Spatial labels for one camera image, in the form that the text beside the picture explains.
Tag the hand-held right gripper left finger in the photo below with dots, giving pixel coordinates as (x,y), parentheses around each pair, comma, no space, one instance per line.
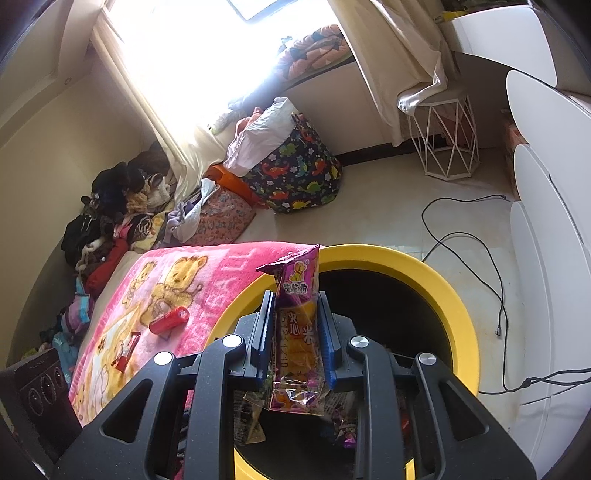
(268,323)

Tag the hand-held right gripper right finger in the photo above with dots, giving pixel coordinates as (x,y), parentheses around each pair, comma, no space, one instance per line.
(327,341)

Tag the purple yellow snack packet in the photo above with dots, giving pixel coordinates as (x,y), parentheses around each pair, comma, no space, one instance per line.
(295,295)

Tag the black printed wrapper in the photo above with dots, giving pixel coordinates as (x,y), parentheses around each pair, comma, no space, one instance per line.
(249,415)

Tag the purple foil wrapper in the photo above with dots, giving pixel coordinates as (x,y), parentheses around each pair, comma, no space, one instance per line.
(348,438)

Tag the yellow rimmed black bin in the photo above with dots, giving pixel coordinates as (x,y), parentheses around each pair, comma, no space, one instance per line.
(415,272)

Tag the pink bear print blanket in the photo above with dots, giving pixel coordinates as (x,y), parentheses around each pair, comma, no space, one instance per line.
(207,277)

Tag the small red wrapper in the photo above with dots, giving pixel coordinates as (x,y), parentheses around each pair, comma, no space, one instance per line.
(123,362)

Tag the red can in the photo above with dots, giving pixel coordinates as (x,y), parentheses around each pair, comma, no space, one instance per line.
(168,320)

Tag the floral fabric bag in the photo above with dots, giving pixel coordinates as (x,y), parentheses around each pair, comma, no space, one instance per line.
(221,217)

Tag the lavender cloth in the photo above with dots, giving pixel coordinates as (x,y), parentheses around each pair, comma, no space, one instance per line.
(184,221)

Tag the dinosaur print fabric basket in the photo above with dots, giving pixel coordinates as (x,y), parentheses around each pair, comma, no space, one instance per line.
(295,180)

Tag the orange bag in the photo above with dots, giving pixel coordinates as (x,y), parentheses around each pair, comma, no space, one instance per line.
(226,180)

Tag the white plastic bag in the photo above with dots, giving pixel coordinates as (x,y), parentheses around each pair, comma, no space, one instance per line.
(258,138)

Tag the pile of clothes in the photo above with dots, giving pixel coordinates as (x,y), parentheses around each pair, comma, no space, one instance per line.
(106,217)

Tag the orange red cloth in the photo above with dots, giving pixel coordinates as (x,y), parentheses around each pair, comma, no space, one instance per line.
(247,124)

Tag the cream curtain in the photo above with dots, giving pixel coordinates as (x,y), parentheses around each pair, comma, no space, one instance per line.
(397,55)
(184,138)

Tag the white scalloped cabinet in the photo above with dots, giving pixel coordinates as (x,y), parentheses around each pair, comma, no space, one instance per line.
(563,277)

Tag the pink package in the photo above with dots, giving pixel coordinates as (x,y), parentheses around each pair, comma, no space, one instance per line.
(511,138)

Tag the orange black quilt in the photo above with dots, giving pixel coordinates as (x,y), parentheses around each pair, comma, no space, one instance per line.
(314,50)

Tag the black bag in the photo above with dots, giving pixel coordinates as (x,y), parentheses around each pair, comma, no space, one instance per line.
(455,7)

